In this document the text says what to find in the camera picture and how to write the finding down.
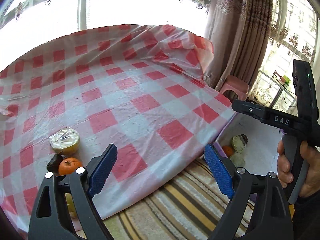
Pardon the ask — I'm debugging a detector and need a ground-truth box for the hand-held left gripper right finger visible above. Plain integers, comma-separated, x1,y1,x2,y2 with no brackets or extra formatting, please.
204,144,293,240

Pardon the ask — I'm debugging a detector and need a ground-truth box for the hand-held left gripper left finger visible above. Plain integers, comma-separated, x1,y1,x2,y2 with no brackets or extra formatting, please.
29,144,118,240

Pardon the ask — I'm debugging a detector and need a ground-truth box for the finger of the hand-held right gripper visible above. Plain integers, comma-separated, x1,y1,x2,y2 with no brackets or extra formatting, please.
231,99,270,128

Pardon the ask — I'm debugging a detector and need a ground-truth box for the green apple wedge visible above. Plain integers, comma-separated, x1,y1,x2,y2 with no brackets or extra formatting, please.
229,152,246,167

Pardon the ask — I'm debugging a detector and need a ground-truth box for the large orange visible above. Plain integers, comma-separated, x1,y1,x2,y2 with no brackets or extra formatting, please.
222,145,235,157

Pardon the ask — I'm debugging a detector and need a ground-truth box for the large green apple half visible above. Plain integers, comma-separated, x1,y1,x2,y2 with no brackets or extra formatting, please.
231,135,247,152

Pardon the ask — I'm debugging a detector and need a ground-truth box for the person's right forearm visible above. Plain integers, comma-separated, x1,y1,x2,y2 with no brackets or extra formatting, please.
291,194,320,240

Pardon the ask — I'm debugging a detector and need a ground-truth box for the person's right hand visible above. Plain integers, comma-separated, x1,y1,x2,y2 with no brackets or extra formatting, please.
277,140,320,197

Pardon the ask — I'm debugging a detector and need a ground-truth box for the pink plastic stool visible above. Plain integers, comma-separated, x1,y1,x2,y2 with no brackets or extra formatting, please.
217,75,249,100

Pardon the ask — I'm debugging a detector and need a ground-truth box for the glass side table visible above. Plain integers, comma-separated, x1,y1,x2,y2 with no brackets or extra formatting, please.
257,69,300,110

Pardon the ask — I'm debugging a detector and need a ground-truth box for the medium orange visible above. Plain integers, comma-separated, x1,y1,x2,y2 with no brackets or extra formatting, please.
58,157,83,176

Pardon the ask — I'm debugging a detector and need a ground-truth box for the wrapped yellow-green apple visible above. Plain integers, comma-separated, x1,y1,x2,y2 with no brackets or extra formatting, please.
65,194,78,218

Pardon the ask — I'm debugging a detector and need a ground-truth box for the wrapped pale fruit half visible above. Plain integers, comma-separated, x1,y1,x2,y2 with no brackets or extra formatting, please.
49,128,81,155

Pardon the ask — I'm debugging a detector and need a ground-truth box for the dark wrinkled date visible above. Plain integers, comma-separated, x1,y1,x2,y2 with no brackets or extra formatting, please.
46,154,63,174

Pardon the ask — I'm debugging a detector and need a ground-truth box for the striped towel blanket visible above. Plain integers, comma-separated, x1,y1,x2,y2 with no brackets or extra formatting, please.
75,159,255,240

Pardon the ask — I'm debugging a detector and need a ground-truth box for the red checked plastic tablecloth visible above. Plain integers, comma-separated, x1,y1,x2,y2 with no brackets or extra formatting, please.
0,24,237,230

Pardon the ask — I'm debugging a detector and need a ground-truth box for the patterned brown curtain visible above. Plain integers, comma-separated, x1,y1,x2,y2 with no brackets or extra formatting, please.
204,0,280,95

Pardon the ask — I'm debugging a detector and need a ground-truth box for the grey window frame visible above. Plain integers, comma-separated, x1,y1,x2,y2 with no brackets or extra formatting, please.
75,0,90,32

